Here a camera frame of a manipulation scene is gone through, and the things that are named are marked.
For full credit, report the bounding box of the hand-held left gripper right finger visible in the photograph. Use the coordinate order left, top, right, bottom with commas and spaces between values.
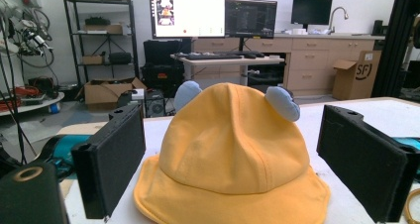
316, 104, 420, 224

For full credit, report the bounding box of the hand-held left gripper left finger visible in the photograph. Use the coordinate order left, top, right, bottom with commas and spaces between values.
70, 104, 147, 220

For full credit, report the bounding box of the yellow bucket hat with ears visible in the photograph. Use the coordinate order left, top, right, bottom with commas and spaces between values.
133, 80, 332, 224

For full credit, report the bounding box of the teal and black device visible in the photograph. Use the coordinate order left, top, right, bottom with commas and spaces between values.
34, 134, 94, 182

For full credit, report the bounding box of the open cardboard box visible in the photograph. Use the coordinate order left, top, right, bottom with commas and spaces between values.
76, 76, 149, 112

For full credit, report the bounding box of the small black computer case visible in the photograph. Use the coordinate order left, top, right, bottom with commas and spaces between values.
144, 89, 167, 119

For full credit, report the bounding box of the tall printed cardboard box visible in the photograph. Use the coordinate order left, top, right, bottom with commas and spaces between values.
331, 50, 382, 101

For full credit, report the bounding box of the round white side table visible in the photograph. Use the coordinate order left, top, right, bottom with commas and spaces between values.
0, 90, 65, 117

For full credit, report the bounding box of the black equipment case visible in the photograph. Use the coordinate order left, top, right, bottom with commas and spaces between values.
140, 39, 193, 98

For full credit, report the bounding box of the wooden cabinet counter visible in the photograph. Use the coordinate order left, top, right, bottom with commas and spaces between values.
192, 32, 386, 97

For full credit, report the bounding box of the black metal shelf rack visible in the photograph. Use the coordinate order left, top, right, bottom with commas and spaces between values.
61, 0, 141, 86

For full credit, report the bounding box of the black keyboard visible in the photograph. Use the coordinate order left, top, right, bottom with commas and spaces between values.
184, 53, 244, 61

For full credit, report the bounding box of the chrome faucet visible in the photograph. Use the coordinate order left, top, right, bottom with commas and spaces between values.
328, 6, 350, 36

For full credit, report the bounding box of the white standing desk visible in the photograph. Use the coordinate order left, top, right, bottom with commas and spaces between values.
169, 54, 285, 87

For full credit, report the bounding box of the black monitor on counter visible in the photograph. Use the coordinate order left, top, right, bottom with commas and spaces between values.
290, 0, 334, 31

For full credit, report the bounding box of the lit white computer monitor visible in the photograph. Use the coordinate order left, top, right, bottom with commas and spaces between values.
148, 0, 227, 40

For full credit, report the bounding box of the dark computer monitor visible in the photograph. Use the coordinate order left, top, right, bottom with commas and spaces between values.
225, 0, 278, 40

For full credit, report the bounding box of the black cylinder with brass ring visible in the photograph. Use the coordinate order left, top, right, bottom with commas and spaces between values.
0, 162, 71, 224

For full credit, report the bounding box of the black metal frame post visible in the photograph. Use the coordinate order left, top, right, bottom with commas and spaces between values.
370, 0, 420, 99

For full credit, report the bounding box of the white robot arm with cables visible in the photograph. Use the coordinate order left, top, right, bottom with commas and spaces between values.
0, 0, 55, 69

